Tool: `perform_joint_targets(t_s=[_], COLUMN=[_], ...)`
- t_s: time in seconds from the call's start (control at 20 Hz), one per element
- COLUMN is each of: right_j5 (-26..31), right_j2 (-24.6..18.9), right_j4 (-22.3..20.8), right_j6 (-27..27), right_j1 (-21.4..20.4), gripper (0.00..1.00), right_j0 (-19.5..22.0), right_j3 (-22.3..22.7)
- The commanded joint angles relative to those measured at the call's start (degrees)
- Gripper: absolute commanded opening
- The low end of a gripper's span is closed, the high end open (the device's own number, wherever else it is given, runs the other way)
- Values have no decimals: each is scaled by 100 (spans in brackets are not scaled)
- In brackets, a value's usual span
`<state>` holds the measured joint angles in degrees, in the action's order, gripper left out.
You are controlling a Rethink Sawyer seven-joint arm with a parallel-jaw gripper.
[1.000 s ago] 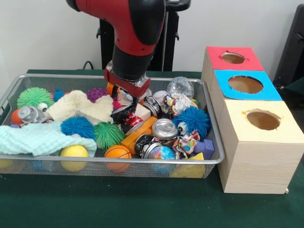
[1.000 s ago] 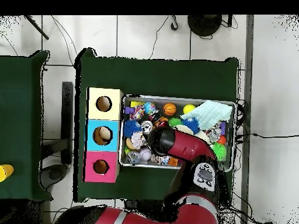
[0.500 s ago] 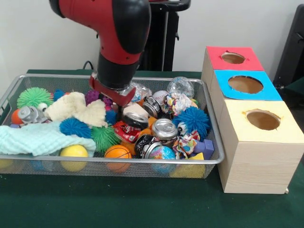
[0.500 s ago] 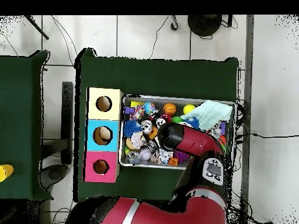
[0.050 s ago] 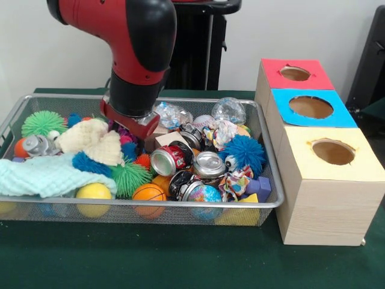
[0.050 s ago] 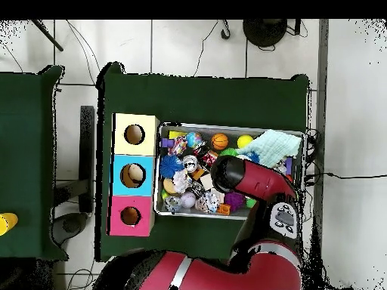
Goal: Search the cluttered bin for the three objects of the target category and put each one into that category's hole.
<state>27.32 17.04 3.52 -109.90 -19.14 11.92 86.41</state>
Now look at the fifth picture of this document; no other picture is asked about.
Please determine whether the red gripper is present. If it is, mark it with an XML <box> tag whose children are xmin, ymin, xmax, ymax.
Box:
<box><xmin>100</xmin><ymin>98</ymin><xmax>161</xmax><ymax>155</ymax></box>

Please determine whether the cream waffle cloth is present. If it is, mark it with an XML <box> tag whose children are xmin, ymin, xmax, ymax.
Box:
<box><xmin>55</xmin><ymin>118</ymin><xmax>126</xmax><ymax>167</ymax></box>

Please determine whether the shallow silver mesh bin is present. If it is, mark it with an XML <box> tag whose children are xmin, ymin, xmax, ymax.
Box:
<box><xmin>0</xmin><ymin>93</ymin><xmax>285</xmax><ymax>226</ymax></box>

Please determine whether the wooden box with three holes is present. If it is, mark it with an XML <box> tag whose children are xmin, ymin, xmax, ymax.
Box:
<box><xmin>254</xmin><ymin>58</ymin><xmax>381</xmax><ymax>246</ymax></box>

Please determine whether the green spiky ball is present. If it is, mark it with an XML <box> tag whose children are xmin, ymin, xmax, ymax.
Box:
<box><xmin>109</xmin><ymin>159</ymin><xmax>153</xmax><ymax>199</ymax></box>
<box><xmin>21</xmin><ymin>110</ymin><xmax>69</xmax><ymax>138</ymax></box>

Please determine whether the orange toy basketball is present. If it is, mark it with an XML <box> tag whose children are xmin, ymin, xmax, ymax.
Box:
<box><xmin>132</xmin><ymin>183</ymin><xmax>167</xmax><ymax>219</ymax></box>

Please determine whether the plain blue spiky ball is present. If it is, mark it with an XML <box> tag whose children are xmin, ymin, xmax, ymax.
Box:
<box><xmin>72</xmin><ymin>151</ymin><xmax>114</xmax><ymax>178</ymax></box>

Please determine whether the yellow ball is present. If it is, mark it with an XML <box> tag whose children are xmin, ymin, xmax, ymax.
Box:
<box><xmin>76</xmin><ymin>182</ymin><xmax>112</xmax><ymax>218</ymax></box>

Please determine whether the white baseball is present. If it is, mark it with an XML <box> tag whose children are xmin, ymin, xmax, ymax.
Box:
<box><xmin>192</xmin><ymin>115</ymin><xmax>217</xmax><ymax>130</ymax></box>

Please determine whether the globe print ball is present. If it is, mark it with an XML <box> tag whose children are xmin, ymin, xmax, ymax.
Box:
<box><xmin>188</xmin><ymin>184</ymin><xmax>223</xmax><ymax>219</ymax></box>

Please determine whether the light blue waffle cloth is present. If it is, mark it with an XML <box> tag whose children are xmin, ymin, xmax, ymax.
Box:
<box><xmin>0</xmin><ymin>152</ymin><xmax>117</xmax><ymax>199</ymax></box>

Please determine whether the blue spiky ball with eyes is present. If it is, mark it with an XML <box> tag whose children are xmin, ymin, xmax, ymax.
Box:
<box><xmin>218</xmin><ymin>134</ymin><xmax>267</xmax><ymax>178</ymax></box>

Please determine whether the dark green tablecloth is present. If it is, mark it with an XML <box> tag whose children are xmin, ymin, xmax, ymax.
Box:
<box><xmin>359</xmin><ymin>101</ymin><xmax>385</xmax><ymax>121</ymax></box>
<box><xmin>0</xmin><ymin>87</ymin><xmax>385</xmax><ymax>289</ymax></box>

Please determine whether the black upright panel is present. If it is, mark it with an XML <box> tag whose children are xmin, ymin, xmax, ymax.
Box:
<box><xmin>345</xmin><ymin>5</ymin><xmax>385</xmax><ymax>105</ymax></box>

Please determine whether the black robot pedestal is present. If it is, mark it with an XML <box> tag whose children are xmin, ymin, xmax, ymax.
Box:
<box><xmin>164</xmin><ymin>0</ymin><xmax>243</xmax><ymax>91</ymax></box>

